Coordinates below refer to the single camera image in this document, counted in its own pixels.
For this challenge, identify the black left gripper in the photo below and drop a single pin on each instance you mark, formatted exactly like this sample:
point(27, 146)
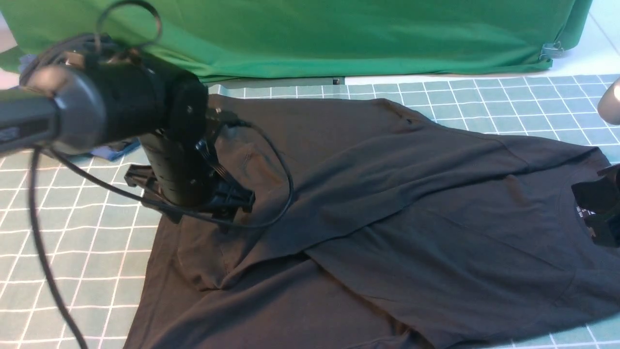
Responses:
point(188, 176)

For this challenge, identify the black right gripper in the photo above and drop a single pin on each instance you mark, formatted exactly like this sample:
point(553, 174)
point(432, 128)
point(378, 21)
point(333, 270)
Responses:
point(601, 196)

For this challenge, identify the dark gray long-sleeve shirt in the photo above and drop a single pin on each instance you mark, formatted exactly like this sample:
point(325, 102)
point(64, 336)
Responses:
point(404, 234)

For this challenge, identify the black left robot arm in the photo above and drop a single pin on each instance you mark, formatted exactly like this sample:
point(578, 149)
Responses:
point(87, 103)

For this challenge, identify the green backdrop cloth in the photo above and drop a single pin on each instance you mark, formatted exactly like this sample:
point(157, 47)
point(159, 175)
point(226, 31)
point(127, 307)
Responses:
point(223, 39)

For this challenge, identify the metal binder clip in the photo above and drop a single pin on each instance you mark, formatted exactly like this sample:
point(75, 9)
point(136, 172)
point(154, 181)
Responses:
point(550, 51)

